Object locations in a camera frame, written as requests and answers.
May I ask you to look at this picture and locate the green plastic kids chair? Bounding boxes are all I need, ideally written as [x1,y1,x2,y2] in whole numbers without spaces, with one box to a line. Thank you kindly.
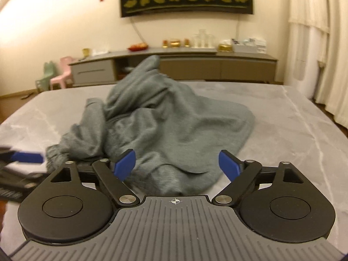
[35,61,57,93]

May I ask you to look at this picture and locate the pink plastic kids chair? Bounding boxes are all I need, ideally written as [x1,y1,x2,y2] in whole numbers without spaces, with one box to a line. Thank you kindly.
[49,56,75,90]

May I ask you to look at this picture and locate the long grey TV cabinet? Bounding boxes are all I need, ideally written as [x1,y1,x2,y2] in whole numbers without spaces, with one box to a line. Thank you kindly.
[70,48,278,86]

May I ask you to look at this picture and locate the gold cup on cabinet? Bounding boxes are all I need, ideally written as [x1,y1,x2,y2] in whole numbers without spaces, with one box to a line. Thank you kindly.
[82,48,90,58]

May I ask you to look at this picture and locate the white tissue box clutter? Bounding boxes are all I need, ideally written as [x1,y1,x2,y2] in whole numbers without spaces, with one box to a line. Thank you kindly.
[218,38,267,54]

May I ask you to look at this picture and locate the red plate of fruit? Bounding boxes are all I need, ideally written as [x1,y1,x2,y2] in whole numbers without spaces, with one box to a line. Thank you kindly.
[128,42,149,52]

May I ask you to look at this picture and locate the clear glass cups set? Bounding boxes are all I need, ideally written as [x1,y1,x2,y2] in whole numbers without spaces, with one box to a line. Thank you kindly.
[191,29,216,49]

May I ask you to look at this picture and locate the cream white curtain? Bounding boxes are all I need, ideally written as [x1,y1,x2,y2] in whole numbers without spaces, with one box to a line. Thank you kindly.
[284,0,347,127]

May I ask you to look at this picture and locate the gold ornaments on cabinet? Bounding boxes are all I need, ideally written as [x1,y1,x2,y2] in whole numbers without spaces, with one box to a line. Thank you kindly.
[162,38,191,48]

